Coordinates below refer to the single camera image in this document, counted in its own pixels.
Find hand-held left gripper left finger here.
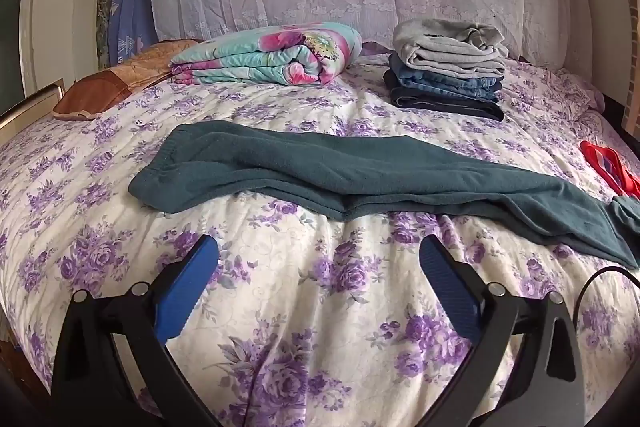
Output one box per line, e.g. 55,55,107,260
50,234,221,427

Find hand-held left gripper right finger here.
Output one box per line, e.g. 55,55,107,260
419,236,586,427

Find teal fleece pants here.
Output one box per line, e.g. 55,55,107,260
129,121,640,270

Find folded dark pants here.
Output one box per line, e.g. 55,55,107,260
390,87,506,122

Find folded grey pants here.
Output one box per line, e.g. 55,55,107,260
392,19,510,78

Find purple floral bedspread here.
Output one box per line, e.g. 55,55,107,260
0,52,640,427

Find red cloth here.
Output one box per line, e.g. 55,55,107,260
580,141,640,198

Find folded blue jeans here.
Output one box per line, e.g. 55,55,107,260
384,54,505,102

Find brown patchwork pillow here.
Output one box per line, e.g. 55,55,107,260
52,39,201,122

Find purple floral pillow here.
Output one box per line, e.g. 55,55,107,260
555,72,608,112

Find folded colourful floral quilt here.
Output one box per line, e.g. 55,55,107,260
170,22,363,88

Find black cable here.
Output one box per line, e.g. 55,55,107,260
574,266,640,323

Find gold metal bed rail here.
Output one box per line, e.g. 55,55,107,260
0,79,67,132

